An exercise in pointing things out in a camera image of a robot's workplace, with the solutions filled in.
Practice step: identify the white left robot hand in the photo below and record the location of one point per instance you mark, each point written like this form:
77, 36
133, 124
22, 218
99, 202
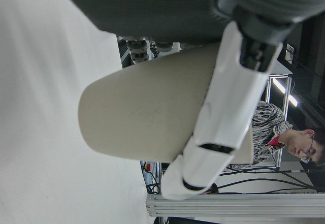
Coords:
228, 94

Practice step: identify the person in patterned shirt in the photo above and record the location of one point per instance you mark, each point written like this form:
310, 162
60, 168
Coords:
269, 122

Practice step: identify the ceiling light strip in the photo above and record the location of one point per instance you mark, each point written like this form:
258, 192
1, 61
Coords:
285, 90

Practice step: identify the aluminium frame rack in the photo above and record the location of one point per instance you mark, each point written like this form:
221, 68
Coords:
284, 122

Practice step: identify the white aluminium profile post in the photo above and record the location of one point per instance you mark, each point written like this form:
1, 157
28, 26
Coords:
228, 205

